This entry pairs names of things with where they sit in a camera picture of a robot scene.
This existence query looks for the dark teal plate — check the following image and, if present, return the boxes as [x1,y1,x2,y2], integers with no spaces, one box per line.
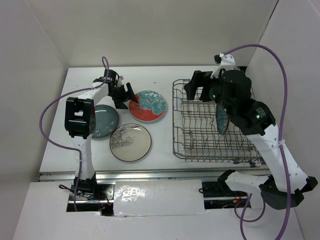
[215,105,230,135]

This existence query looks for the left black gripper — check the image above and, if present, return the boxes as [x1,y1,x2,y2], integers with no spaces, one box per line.
[108,82,139,110]

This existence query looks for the teal plate white flowers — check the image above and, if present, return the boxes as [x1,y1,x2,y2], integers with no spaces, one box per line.
[92,104,120,139]

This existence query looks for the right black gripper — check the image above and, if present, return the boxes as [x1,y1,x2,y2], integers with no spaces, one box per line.
[183,69,234,116]

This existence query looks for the cream plate tree pattern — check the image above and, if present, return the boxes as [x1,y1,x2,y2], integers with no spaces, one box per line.
[109,123,152,163]

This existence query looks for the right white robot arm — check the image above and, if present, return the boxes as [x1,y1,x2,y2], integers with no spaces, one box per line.
[184,70,318,210]

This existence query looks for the purple cable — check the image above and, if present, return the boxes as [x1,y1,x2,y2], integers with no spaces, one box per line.
[223,44,292,240]
[39,56,111,211]

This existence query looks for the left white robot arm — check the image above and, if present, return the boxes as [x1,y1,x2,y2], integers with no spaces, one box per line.
[64,71,138,200]

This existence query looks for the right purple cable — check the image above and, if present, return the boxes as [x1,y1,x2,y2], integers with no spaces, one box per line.
[223,44,292,240]

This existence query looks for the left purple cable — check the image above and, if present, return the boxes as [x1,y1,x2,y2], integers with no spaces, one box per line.
[39,56,111,211]

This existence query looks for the red plate blue flower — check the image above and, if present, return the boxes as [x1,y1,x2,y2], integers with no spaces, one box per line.
[128,90,167,122]

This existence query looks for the grey wire dish rack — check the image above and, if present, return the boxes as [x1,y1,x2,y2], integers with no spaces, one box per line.
[172,79,264,168]

